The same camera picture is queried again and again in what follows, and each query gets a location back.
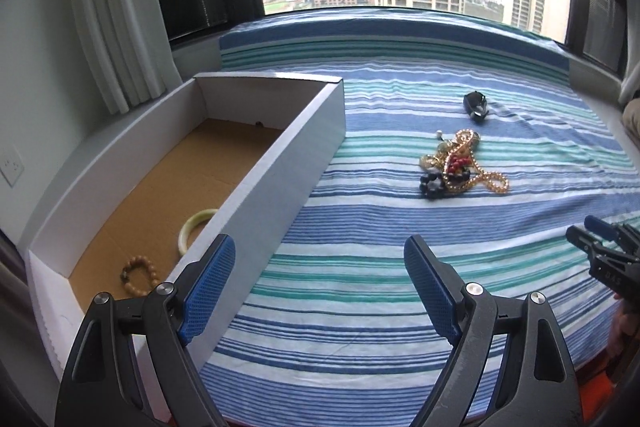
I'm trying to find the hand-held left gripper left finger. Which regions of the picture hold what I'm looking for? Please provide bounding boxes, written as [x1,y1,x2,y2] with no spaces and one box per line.
[54,234,236,427]

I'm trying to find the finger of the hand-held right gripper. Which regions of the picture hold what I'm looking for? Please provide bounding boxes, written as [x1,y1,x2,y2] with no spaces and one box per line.
[584,215,640,254]
[566,227,608,260]

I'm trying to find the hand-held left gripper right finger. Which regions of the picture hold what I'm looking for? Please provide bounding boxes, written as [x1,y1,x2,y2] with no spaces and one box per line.
[404,234,583,427]

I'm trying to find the pale green jade bangle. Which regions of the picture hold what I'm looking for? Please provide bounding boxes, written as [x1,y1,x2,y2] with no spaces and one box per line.
[178,208,221,255]

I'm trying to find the wooden bead bracelet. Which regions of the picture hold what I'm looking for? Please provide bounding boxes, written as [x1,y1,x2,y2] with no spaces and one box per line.
[120,255,163,298]

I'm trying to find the dark bead bracelet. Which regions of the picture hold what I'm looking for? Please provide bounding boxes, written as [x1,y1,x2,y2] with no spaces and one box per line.
[419,172,473,202]

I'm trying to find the golden pearl necklace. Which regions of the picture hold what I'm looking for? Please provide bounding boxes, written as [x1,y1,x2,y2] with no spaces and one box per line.
[440,129,510,195]

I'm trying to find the red bead bracelet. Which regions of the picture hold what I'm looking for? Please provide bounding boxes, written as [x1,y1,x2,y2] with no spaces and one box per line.
[446,154,473,175]

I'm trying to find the white cardboard box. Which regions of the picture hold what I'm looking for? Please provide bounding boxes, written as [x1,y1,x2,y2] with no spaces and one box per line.
[25,73,347,423]

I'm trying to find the black wrist watch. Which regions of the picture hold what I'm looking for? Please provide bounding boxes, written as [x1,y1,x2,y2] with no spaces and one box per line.
[462,91,492,122]

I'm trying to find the person's right hand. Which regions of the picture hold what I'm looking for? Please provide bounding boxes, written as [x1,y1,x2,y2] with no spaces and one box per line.
[607,302,633,358]

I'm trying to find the blue green striped blanket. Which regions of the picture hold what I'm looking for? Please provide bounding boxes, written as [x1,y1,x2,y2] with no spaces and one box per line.
[197,4,640,427]

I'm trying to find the tan cushion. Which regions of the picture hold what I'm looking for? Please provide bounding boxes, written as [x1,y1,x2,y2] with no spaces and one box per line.
[620,99,640,142]

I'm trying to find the red orange cloth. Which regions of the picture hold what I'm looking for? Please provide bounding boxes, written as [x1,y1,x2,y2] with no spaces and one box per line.
[577,359,618,427]

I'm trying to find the white curtain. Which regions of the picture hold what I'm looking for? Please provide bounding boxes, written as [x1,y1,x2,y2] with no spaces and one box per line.
[67,0,183,115]

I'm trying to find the white wall socket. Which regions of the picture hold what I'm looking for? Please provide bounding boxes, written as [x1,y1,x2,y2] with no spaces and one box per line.
[0,146,25,186]

